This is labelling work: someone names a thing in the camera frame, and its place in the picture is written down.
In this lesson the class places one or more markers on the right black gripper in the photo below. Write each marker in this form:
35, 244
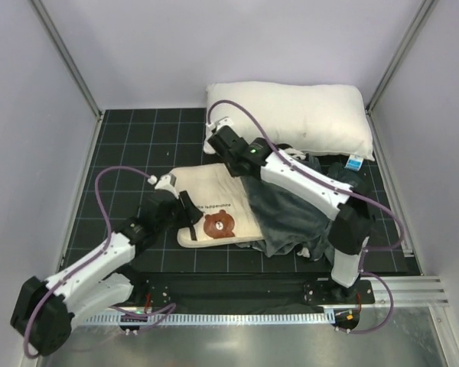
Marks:
222, 140

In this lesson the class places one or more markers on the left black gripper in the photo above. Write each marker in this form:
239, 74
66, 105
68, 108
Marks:
181, 209

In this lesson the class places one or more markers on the cream bear print pillow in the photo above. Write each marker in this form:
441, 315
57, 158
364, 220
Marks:
227, 216

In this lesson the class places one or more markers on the zebra and grey pillowcase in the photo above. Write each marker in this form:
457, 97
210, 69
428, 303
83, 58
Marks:
287, 223

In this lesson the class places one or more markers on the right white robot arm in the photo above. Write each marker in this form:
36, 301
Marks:
351, 221

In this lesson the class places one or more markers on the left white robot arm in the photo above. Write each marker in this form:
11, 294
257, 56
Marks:
47, 311

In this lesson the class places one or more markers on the large white pillow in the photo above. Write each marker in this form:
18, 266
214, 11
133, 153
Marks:
321, 119

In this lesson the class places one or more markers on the blue white pillow tag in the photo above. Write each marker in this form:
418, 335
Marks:
354, 163

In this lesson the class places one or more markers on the black grid mat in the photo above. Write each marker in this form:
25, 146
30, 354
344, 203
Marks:
156, 140

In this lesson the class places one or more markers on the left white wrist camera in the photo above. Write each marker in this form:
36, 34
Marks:
164, 182

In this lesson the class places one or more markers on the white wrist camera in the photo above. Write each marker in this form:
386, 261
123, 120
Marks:
164, 182
212, 127

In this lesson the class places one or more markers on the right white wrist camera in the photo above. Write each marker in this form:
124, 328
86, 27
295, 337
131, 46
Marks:
212, 127

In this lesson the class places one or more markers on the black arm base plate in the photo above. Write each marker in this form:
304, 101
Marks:
246, 294

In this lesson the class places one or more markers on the slotted cable duct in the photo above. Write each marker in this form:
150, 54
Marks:
114, 318

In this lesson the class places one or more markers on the aluminium front rail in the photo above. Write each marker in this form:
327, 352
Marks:
401, 291

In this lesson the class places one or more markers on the left aluminium frame post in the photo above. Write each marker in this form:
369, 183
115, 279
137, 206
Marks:
56, 39

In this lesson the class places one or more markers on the aluminium frame post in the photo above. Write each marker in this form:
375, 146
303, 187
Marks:
405, 45
56, 39

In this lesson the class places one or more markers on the right aluminium frame post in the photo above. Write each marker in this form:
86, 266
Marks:
405, 45

